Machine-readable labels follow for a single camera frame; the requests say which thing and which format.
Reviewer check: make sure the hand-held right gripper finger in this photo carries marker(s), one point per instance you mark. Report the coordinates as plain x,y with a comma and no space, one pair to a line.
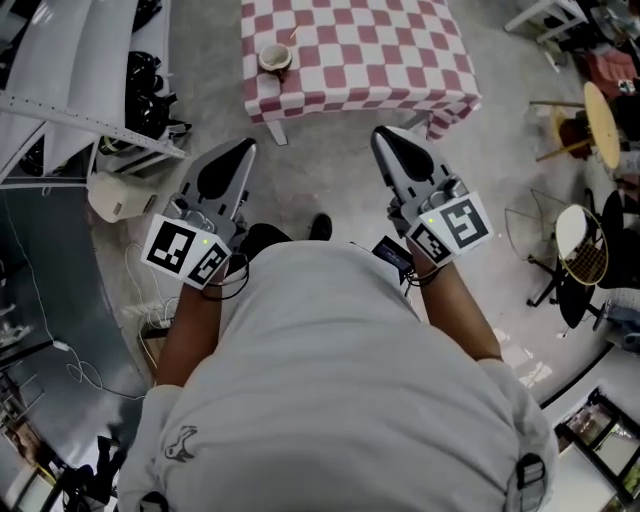
387,160
440,165

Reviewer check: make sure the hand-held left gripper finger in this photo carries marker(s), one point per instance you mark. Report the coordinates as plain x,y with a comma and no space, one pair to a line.
242,190
197,172

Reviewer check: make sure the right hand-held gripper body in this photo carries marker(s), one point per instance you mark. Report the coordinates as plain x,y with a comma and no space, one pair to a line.
462,222

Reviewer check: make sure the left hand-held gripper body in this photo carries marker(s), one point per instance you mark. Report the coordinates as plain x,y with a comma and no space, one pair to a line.
170,247

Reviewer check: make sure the cream ceramic cup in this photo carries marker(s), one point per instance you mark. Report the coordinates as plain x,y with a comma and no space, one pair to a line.
274,57

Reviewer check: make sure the small gold spoon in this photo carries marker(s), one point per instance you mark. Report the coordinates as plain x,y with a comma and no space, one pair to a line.
294,33

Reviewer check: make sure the person's right forearm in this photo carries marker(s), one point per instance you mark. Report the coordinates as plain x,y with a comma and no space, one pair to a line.
455,310

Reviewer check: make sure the person's left forearm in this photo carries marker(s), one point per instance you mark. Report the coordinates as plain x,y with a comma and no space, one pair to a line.
187,330

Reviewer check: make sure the person's black trousers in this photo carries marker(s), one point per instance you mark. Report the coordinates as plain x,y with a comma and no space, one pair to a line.
260,240

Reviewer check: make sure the cream trash bin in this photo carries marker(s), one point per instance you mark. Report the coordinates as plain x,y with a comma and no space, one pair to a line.
120,197

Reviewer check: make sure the black waist device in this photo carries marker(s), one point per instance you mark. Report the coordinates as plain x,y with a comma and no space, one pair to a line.
392,255

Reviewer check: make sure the black helmet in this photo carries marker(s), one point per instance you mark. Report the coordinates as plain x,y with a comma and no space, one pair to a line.
147,12
145,112
142,67

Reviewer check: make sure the person's black shoe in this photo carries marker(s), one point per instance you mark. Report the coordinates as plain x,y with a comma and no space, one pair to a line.
321,226

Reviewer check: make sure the table with checkered cloth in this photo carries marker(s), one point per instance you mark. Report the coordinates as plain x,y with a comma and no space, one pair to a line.
380,55

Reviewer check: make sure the dark grey curved desk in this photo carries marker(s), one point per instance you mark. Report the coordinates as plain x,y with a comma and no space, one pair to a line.
50,280

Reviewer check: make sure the black office chair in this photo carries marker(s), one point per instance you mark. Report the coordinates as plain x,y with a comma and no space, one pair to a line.
575,305

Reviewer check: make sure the white power adapter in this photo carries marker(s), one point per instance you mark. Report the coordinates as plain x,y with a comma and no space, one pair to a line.
60,345

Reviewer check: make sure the white metal shelf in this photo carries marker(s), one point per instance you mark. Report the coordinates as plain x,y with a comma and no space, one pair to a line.
75,75

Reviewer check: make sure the yellow round table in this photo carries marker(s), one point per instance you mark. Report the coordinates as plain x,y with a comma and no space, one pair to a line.
602,125

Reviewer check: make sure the white table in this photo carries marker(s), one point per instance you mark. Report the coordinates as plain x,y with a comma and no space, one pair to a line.
545,12

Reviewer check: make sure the red cushioned chair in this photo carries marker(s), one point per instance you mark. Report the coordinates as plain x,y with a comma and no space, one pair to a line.
607,70

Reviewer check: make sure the person's white shirt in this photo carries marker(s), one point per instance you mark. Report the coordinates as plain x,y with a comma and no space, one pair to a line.
325,375

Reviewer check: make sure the black framed window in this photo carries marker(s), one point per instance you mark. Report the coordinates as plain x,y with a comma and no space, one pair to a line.
600,440

